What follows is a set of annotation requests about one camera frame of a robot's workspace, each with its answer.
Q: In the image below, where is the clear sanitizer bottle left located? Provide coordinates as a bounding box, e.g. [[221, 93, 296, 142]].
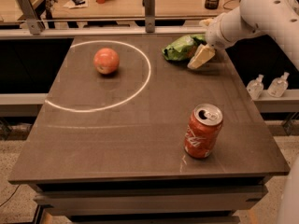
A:
[[247, 75, 263, 100]]

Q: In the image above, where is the red apple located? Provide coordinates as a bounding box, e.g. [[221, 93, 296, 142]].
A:
[[93, 48, 120, 75]]

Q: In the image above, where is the wooden background desk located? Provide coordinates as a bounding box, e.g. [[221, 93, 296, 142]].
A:
[[52, 0, 239, 21]]

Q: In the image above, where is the black cable on desk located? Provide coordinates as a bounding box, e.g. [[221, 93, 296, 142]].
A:
[[222, 0, 241, 11]]

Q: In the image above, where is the red coke can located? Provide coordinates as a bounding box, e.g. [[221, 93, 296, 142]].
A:
[[184, 104, 223, 159]]

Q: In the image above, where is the clear sanitizer bottle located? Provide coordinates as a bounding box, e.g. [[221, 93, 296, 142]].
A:
[[247, 75, 263, 100], [267, 72, 289, 98]]

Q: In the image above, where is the metal rail bracket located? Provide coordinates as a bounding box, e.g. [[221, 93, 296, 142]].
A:
[[143, 0, 155, 33], [17, 0, 45, 35]]

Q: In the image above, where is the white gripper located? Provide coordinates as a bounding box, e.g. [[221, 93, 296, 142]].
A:
[[187, 14, 237, 70]]

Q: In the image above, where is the metal rail bracket middle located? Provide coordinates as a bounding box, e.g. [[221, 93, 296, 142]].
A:
[[143, 0, 155, 33]]

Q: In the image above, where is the green rice chip bag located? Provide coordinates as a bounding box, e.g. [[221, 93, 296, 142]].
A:
[[163, 34, 206, 62]]

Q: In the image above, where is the clear sanitizer bottle right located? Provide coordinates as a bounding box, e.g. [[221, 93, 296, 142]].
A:
[[267, 72, 289, 98]]

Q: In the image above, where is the black mesh cup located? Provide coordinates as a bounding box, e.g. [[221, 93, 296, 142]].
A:
[[205, 0, 220, 9]]

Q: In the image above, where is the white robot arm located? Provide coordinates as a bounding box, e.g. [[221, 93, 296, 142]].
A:
[[188, 0, 299, 70]]

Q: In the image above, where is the metal rail bracket left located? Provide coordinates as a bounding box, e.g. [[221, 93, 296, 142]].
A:
[[17, 0, 45, 35]]

